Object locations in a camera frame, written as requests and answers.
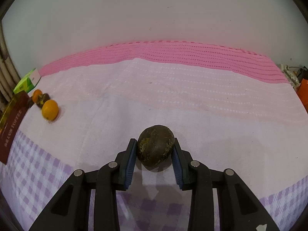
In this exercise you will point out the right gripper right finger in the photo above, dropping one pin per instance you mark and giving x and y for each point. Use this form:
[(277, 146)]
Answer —
[(218, 194)]

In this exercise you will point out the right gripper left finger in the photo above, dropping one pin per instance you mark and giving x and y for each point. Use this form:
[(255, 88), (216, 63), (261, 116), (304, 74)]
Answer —
[(69, 208)]

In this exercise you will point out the yellow orange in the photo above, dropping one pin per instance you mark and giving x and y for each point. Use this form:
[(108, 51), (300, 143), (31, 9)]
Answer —
[(50, 110)]

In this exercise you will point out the orange tangerine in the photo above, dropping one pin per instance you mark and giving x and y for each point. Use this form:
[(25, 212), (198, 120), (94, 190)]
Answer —
[(36, 94)]

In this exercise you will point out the pink purple checkered tablecloth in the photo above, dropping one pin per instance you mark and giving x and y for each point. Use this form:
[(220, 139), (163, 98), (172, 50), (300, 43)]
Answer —
[(229, 108)]

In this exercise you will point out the gold red toffee tin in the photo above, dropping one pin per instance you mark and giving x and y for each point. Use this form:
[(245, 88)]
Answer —
[(10, 122)]

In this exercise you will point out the green tissue pack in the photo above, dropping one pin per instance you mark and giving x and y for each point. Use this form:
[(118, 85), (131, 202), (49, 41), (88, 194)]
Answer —
[(28, 82)]

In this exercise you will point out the red orange plastic bag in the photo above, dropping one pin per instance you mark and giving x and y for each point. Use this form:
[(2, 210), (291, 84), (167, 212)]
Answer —
[(302, 93)]

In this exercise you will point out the beige patterned curtain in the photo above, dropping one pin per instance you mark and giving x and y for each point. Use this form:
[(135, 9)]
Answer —
[(9, 75)]

